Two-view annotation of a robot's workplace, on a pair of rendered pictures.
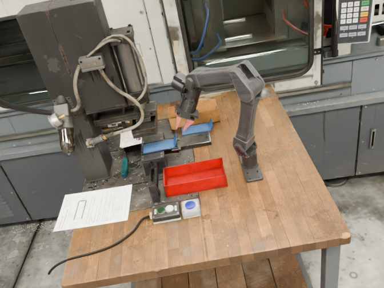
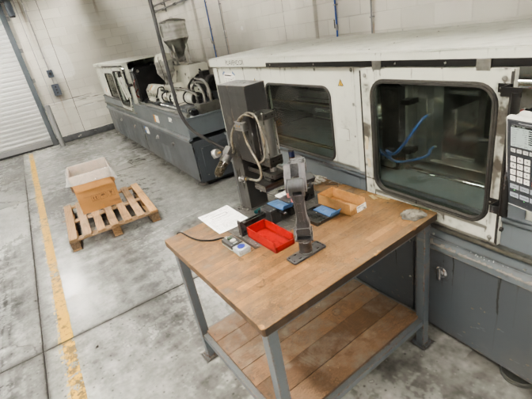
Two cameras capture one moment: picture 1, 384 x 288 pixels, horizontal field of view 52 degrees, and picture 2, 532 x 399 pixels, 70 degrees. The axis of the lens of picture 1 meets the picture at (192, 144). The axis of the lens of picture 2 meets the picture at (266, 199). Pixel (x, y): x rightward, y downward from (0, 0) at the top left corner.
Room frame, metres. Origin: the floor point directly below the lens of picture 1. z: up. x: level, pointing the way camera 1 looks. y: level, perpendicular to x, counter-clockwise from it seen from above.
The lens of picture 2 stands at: (0.30, -1.39, 1.92)
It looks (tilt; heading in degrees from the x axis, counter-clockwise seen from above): 25 degrees down; 56
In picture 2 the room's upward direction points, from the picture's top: 11 degrees counter-clockwise
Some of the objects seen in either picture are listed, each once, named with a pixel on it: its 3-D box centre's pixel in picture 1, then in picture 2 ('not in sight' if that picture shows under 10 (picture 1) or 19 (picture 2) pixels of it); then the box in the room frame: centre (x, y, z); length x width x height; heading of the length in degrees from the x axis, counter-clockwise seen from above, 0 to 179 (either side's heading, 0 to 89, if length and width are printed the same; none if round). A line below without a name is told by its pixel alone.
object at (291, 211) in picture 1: (206, 227); (303, 292); (1.40, 0.02, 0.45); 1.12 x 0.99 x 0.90; 178
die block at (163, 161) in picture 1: (154, 154); (280, 210); (1.45, 0.17, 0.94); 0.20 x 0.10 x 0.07; 178
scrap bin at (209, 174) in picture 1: (194, 176); (269, 235); (1.24, 0.02, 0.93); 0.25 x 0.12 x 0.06; 88
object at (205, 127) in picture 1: (196, 126); (326, 209); (1.61, -0.04, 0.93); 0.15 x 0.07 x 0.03; 87
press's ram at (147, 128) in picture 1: (122, 103); (262, 161); (1.44, 0.24, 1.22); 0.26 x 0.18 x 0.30; 88
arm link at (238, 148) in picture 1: (245, 146); (303, 233); (1.28, -0.21, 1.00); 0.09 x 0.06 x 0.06; 135
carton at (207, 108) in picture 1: (193, 114); (341, 201); (1.73, -0.04, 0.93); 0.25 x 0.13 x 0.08; 88
